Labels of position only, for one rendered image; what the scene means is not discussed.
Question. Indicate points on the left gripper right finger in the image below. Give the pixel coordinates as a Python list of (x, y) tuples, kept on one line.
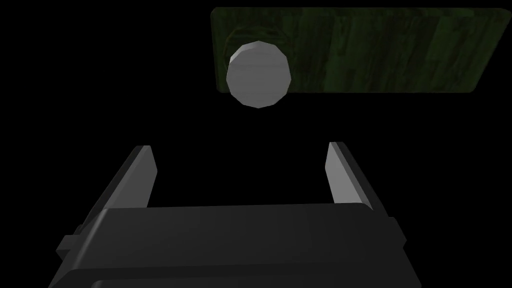
[(344, 180)]

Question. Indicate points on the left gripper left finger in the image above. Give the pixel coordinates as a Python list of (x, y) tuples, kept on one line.
[(136, 182)]

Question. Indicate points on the dark green wooden drawer front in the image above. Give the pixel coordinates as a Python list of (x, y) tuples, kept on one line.
[(380, 50)]

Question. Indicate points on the grey round knob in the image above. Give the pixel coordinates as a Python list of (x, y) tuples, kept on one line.
[(258, 74)]

